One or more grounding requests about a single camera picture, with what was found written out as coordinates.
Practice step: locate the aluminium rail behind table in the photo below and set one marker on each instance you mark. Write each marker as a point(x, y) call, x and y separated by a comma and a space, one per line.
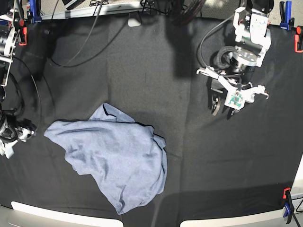
point(107, 9)

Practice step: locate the blue clamp top right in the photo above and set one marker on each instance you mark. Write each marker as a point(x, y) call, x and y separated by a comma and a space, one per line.
point(287, 22)

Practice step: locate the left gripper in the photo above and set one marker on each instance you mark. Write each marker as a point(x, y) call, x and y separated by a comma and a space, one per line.
point(230, 83)

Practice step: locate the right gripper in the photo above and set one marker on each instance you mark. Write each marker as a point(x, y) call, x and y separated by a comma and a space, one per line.
point(11, 134)

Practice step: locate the orange clamp top right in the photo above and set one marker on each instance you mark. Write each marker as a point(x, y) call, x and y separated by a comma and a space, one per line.
point(298, 40)

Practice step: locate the blue clamp top left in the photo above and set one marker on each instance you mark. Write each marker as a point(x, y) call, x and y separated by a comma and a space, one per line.
point(34, 11)

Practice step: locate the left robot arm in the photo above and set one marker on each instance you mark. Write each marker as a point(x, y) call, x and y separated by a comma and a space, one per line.
point(252, 41)

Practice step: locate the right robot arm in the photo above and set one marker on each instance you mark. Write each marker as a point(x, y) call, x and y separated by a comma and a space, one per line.
point(9, 36)

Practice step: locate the light blue t-shirt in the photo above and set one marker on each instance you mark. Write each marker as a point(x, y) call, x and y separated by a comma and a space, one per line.
point(127, 159)

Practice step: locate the orange clamp top left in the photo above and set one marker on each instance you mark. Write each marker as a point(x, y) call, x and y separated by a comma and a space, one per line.
point(23, 34)

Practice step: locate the orange blue clamp bottom right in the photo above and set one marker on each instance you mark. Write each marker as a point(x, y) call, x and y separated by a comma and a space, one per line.
point(288, 205)

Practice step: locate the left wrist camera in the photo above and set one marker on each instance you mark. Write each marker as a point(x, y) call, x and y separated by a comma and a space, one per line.
point(235, 100)

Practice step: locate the black table cloth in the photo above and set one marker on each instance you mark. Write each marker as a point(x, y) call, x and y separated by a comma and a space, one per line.
point(218, 167)

